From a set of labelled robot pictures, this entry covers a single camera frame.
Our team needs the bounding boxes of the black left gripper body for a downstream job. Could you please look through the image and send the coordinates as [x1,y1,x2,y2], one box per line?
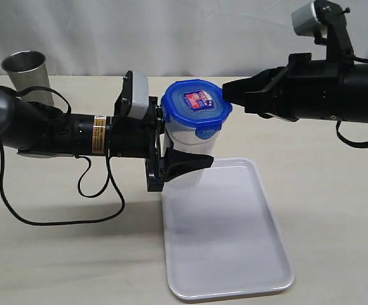
[109,114,157,159]

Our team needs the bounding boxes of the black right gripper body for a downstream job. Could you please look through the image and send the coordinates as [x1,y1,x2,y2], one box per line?
[244,53,311,122]

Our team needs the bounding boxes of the blue plastic lid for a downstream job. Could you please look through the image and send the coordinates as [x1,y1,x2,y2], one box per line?
[161,79,233,141]

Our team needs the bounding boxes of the clear tall plastic container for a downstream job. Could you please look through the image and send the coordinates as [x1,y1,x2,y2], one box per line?
[163,123,219,189]

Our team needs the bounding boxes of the stainless steel cup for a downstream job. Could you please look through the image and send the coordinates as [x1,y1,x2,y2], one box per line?
[1,50,50,92]

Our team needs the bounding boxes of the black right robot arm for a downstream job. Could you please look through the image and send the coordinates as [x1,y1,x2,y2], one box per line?
[146,53,368,192]

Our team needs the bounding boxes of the white rectangular plastic tray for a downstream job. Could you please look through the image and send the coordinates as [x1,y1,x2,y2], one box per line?
[161,158,296,302]

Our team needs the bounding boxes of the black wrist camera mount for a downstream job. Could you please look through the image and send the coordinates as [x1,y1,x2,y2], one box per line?
[114,70,149,120]

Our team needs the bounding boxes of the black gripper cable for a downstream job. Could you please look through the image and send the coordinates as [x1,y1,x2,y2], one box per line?
[335,53,368,149]
[0,120,126,227]

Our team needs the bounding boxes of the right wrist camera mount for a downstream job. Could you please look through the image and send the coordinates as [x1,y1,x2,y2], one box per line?
[291,0,354,62]

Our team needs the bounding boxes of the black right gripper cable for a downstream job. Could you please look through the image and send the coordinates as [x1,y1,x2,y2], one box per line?
[335,53,368,149]

